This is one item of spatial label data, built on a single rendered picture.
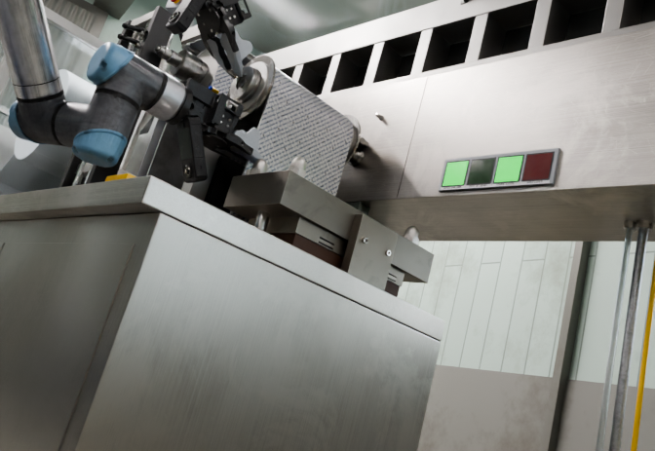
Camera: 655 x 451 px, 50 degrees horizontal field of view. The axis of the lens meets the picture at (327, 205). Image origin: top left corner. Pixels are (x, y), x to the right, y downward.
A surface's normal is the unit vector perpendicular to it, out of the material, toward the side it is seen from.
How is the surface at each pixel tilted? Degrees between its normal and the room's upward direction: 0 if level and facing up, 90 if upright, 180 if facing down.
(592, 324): 90
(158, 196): 90
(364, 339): 90
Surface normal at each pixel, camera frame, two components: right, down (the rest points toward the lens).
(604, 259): -0.81, -0.37
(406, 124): -0.68, -0.39
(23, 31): 0.36, 0.40
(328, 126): 0.68, -0.04
